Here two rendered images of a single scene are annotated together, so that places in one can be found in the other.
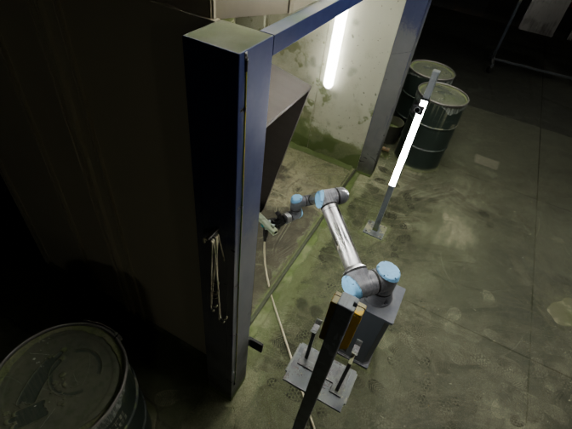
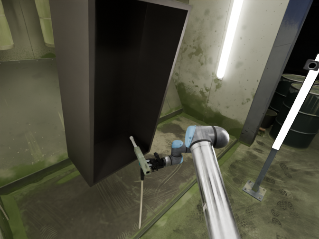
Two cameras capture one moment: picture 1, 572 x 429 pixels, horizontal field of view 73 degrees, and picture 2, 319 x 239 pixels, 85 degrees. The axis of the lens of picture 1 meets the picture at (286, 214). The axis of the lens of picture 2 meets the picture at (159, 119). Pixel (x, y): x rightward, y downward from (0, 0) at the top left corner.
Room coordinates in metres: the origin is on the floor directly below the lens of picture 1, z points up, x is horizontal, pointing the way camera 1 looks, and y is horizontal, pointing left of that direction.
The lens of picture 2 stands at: (1.14, -0.30, 1.54)
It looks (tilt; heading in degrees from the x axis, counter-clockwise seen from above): 29 degrees down; 19
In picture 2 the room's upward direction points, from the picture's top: 5 degrees clockwise
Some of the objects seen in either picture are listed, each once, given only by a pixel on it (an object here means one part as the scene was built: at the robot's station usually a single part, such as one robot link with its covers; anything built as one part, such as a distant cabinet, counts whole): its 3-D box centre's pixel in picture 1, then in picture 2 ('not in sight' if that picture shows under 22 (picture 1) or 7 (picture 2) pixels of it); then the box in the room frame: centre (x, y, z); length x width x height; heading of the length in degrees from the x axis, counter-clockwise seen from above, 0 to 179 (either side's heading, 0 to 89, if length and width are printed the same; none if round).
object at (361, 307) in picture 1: (340, 323); not in sight; (0.78, -0.26, 1.42); 0.12 x 0.06 x 0.26; 68
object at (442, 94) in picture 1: (443, 94); (314, 90); (4.18, -1.53, 0.86); 0.54 x 0.54 x 0.01
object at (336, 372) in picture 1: (328, 357); not in sight; (0.88, -0.30, 0.95); 0.26 x 0.15 x 0.32; 68
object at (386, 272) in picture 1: (384, 277); not in sight; (1.51, -0.66, 0.83); 0.17 x 0.15 x 0.18; 117
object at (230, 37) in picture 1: (227, 283); not in sight; (1.07, 0.22, 1.14); 0.18 x 0.18 x 2.29; 68
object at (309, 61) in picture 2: (418, 108); (313, 65); (2.75, -0.87, 1.35); 0.09 x 0.07 x 0.07; 68
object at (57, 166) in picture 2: not in sight; (124, 137); (2.85, 0.80, 0.11); 2.70 x 0.02 x 0.13; 158
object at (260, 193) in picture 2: (374, 229); (254, 189); (2.77, -0.90, 0.01); 0.20 x 0.20 x 0.01; 68
